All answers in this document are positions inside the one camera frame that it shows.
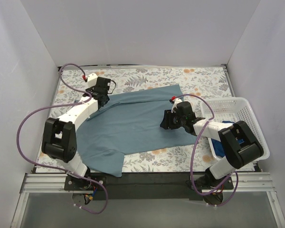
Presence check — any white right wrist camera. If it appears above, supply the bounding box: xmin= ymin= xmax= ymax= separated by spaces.
xmin=170 ymin=96 xmax=183 ymax=113

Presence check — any dark blue t shirt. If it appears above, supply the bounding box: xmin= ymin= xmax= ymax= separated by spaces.
xmin=211 ymin=121 xmax=244 ymax=158

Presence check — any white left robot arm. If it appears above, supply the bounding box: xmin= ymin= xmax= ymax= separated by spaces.
xmin=41 ymin=74 xmax=113 ymax=190

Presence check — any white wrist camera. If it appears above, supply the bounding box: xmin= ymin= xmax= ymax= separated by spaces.
xmin=82 ymin=73 xmax=98 ymax=88
xmin=170 ymin=96 xmax=183 ymax=113

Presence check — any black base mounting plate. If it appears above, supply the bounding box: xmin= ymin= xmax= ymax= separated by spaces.
xmin=64 ymin=172 xmax=224 ymax=200

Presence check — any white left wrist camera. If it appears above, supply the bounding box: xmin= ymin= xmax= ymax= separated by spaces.
xmin=82 ymin=73 xmax=98 ymax=88

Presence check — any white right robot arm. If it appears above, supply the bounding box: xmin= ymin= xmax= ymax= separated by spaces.
xmin=160 ymin=97 xmax=264 ymax=189

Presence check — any light blue t shirt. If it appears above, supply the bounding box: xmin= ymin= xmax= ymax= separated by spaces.
xmin=76 ymin=85 xmax=196 ymax=177

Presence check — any white plastic laundry basket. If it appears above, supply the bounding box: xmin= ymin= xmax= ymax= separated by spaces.
xmin=200 ymin=97 xmax=270 ymax=165

